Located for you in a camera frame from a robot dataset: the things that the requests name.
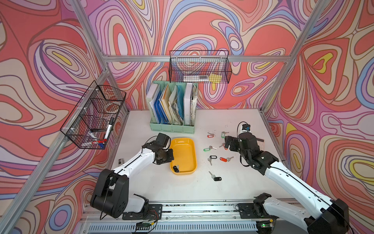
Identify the green file organizer rack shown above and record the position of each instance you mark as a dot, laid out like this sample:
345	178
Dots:
172	108

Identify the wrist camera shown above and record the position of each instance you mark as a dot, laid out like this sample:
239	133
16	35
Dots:
162	140
245	128

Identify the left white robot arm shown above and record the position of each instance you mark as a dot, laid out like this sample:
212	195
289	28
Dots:
111	194

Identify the black tag key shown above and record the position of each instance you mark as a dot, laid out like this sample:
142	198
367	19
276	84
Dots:
176	169
214	177
211	158

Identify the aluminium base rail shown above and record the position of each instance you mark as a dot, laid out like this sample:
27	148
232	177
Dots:
199	217

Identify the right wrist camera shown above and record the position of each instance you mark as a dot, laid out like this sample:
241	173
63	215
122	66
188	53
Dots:
245	128

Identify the documents and folders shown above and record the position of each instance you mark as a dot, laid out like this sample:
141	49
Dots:
172	102

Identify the marker pen in basket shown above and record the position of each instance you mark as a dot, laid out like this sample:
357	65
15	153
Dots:
109	128

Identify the orange red tag key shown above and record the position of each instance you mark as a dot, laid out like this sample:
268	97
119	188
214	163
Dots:
226	159

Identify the black wire basket wall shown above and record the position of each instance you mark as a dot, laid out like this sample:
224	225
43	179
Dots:
87	126
194	66

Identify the yellow storage tray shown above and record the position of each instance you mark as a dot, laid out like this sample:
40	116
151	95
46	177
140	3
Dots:
184	156

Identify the light green tag key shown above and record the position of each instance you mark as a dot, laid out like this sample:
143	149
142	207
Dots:
223	134

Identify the yellow sticky notes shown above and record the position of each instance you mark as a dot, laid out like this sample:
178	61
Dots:
214	78

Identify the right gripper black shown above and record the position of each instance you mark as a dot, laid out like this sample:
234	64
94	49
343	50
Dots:
228	139

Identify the black wire basket left wall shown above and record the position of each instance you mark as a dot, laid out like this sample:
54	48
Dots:
87	126

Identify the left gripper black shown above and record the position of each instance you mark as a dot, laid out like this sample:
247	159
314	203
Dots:
170	158

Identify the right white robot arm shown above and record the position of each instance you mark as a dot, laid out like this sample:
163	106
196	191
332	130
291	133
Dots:
318	214

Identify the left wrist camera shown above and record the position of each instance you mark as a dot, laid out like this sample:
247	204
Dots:
162	140

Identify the black wire basket back wall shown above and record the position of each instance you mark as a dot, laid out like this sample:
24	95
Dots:
194	66

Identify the pink calculator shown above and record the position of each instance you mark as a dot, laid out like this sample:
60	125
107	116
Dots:
261	143

